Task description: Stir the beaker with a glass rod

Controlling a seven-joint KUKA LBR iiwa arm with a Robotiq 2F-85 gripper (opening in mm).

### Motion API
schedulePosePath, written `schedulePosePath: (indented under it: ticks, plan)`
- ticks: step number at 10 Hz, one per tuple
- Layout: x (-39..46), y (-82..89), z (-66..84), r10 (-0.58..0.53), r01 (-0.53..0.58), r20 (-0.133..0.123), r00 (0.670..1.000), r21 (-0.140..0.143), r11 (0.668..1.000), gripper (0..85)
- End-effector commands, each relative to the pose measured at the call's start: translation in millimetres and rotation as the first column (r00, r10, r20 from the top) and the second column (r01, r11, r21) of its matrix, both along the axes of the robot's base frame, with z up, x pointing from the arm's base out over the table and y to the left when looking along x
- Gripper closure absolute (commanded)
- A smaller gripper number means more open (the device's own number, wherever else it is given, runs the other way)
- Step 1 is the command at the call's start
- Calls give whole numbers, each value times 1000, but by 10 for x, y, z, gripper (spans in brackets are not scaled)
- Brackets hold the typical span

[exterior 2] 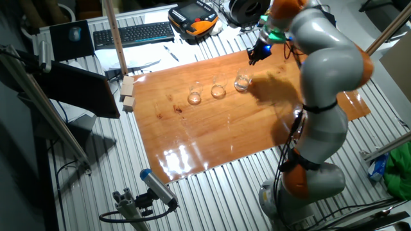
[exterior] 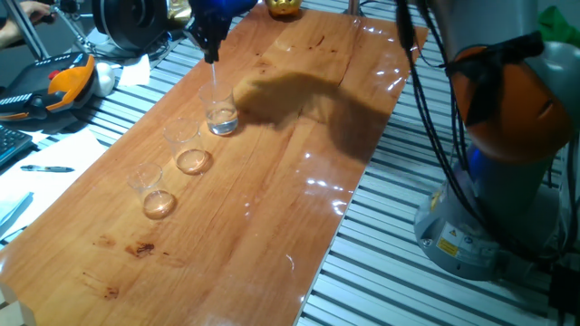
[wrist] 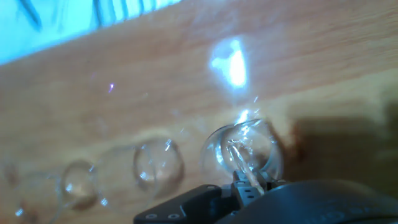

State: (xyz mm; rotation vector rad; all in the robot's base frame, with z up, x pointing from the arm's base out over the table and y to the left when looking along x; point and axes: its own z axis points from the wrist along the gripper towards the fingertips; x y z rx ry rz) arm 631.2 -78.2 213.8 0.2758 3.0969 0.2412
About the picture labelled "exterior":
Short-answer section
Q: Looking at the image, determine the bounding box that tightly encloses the glossy wooden board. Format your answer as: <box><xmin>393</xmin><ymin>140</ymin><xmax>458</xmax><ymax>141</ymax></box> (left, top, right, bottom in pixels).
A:
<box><xmin>0</xmin><ymin>4</ymin><xmax>430</xmax><ymax>326</ymax></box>

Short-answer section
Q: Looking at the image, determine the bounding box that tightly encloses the white tissue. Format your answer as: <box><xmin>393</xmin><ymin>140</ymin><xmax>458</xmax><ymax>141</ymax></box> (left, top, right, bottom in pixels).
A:
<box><xmin>117</xmin><ymin>53</ymin><xmax>152</xmax><ymax>87</ymax></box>

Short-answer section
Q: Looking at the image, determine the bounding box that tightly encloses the person hand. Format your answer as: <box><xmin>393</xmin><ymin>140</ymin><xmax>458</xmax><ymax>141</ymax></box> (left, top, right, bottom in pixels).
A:
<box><xmin>19</xmin><ymin>0</ymin><xmax>56</xmax><ymax>24</ymax></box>

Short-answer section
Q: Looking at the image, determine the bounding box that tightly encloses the grey metal strut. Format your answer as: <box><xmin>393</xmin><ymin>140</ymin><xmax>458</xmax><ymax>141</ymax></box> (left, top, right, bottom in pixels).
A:
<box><xmin>4</xmin><ymin>0</ymin><xmax>50</xmax><ymax>61</ymax></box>

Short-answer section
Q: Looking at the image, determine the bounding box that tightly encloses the gold foil bag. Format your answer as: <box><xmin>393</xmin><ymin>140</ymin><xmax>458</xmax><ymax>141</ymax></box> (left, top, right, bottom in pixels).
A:
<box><xmin>167</xmin><ymin>0</ymin><xmax>194</xmax><ymax>27</ymax></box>

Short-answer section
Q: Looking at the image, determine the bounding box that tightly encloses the medium glass beaker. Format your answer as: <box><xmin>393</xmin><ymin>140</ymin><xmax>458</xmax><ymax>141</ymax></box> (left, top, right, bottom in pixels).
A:
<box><xmin>162</xmin><ymin>118</ymin><xmax>213</xmax><ymax>176</ymax></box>

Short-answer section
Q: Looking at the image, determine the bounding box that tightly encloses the green cloth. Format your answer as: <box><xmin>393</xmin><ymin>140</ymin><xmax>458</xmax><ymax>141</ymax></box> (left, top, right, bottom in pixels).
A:
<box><xmin>537</xmin><ymin>5</ymin><xmax>580</xmax><ymax>46</ymax></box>

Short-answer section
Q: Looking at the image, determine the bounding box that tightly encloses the black pen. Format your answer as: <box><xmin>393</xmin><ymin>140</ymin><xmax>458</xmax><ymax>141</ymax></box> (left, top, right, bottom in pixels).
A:
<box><xmin>20</xmin><ymin>164</ymin><xmax>76</xmax><ymax>174</ymax></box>

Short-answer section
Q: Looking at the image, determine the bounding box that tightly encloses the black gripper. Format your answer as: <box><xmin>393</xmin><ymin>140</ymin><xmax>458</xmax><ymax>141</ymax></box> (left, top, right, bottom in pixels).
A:
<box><xmin>183</xmin><ymin>0</ymin><xmax>258</xmax><ymax>64</ymax></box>

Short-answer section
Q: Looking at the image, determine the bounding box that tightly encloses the white rounded object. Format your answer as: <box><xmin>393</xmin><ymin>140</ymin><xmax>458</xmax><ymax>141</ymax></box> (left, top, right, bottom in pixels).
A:
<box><xmin>93</xmin><ymin>62</ymin><xmax>117</xmax><ymax>98</ymax></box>

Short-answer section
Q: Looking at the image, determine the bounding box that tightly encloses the black and orange teach pendant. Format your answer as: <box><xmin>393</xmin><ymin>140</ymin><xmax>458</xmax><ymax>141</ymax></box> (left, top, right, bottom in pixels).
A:
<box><xmin>0</xmin><ymin>51</ymin><xmax>97</xmax><ymax>122</ymax></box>

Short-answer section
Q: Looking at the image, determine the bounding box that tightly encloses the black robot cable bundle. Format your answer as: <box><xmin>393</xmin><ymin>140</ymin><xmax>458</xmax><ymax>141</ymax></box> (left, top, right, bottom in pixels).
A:
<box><xmin>394</xmin><ymin>0</ymin><xmax>558</xmax><ymax>264</ymax></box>

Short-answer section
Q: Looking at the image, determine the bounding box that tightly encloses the black round spool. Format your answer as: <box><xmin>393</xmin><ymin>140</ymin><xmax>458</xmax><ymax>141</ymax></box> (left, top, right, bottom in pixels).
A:
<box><xmin>92</xmin><ymin>0</ymin><xmax>169</xmax><ymax>52</ymax></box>

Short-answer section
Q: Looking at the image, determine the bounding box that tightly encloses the golden piggy bank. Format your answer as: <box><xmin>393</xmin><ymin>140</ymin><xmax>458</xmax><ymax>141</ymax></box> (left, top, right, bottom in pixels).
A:
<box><xmin>265</xmin><ymin>0</ymin><xmax>304</xmax><ymax>18</ymax></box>

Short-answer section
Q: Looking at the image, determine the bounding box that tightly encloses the white paper sheet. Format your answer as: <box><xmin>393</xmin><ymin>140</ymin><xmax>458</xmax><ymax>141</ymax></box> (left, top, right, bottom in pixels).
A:
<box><xmin>0</xmin><ymin>129</ymin><xmax>109</xmax><ymax>241</ymax></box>

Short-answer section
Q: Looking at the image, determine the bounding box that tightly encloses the black computer keyboard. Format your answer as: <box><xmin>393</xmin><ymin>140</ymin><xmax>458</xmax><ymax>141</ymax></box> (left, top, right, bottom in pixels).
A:
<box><xmin>0</xmin><ymin>125</ymin><xmax>34</xmax><ymax>168</ymax></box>

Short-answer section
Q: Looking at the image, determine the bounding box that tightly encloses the large glass beaker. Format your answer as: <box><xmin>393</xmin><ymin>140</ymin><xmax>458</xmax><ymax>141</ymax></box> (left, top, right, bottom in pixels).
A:
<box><xmin>198</xmin><ymin>80</ymin><xmax>240</xmax><ymax>137</ymax></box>

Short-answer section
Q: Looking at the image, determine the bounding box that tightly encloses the small glass beaker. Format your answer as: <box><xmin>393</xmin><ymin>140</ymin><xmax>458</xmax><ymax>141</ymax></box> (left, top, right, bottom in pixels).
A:
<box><xmin>126</xmin><ymin>163</ymin><xmax>178</xmax><ymax>221</ymax></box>

